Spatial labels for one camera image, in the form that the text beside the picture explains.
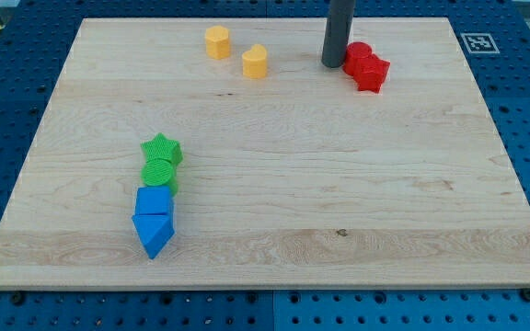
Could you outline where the red star block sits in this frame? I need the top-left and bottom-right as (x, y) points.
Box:
(353, 54), (390, 94)

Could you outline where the red circle block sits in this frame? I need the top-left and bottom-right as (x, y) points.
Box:
(342, 41), (373, 76)

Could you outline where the green star block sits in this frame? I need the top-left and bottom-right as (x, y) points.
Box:
(141, 132), (183, 166)

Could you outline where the green circle block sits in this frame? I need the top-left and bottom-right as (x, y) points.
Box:
(141, 159), (179, 196)

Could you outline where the wooden board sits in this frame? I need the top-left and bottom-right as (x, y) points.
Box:
(0, 17), (530, 291)

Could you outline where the yellow heart block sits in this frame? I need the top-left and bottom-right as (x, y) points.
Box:
(242, 44), (268, 79)

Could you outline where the blue square block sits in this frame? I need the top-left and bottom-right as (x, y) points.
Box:
(134, 186), (174, 215)

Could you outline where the blue triangle block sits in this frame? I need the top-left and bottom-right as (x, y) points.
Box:
(132, 214), (175, 259)

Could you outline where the yellow hexagon block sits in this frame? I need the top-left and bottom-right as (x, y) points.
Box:
(204, 25), (231, 60)

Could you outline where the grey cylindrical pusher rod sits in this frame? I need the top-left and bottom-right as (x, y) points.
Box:
(321, 0), (356, 68)

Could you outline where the white fiducial marker tag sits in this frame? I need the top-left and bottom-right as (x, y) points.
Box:
(461, 32), (500, 54)

